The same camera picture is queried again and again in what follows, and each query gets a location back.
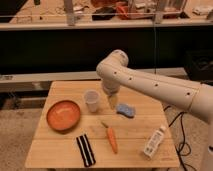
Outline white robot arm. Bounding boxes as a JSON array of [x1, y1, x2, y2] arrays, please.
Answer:
[[96, 50, 213, 171]]

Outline blue sponge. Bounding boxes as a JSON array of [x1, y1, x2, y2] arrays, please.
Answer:
[[116, 103, 135, 118]]

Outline clear plastic cup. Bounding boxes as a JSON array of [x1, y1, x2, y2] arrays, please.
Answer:
[[83, 89, 100, 113]]

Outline orange carrot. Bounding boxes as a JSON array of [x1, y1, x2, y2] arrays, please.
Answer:
[[102, 123, 118, 154]]

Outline wooden table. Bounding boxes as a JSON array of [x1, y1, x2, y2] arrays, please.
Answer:
[[25, 81, 179, 169]]

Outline orange bowl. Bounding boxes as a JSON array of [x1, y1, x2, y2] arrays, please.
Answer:
[[46, 100, 81, 131]]

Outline black white striped cloth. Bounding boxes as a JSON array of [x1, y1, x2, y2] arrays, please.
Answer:
[[76, 134, 96, 167]]

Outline white bottle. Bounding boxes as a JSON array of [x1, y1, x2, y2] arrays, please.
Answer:
[[143, 125, 167, 158]]

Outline black object on shelf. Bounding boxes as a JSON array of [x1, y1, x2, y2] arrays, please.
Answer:
[[92, 7, 116, 21]]

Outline orange object on shelf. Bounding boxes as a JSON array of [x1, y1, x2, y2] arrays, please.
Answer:
[[116, 2, 137, 20]]

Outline black cable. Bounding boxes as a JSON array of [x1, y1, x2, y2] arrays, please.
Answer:
[[163, 105, 213, 171]]

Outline metal shelf post right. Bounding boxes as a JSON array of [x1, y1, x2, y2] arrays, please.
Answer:
[[154, 0, 167, 24]]

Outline metal shelf post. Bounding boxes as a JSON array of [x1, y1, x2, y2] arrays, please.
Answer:
[[154, 0, 167, 24], [64, 0, 75, 26]]

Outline metal shelf post left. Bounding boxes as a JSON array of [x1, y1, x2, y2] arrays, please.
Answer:
[[64, 0, 75, 26]]

